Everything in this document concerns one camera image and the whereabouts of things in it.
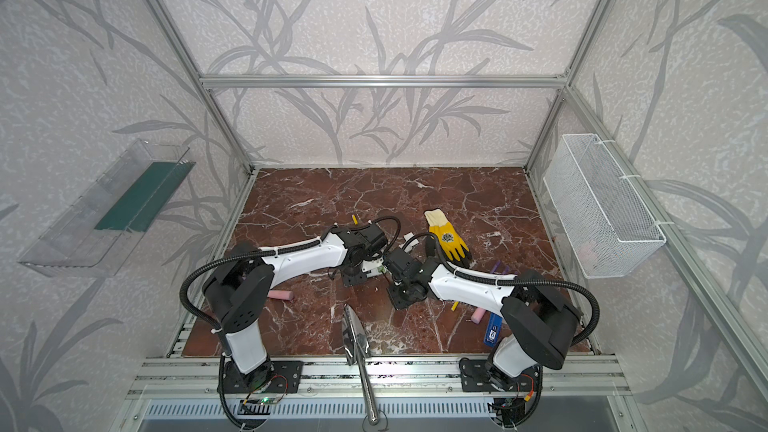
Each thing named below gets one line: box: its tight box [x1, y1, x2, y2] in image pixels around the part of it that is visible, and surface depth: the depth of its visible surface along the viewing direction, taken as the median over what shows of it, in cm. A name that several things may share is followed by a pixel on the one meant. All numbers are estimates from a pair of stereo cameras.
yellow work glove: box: [424, 208, 472, 268], surface depth 101 cm
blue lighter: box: [484, 312, 503, 347], surface depth 80 cm
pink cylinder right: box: [470, 307, 486, 325], surface depth 84 cm
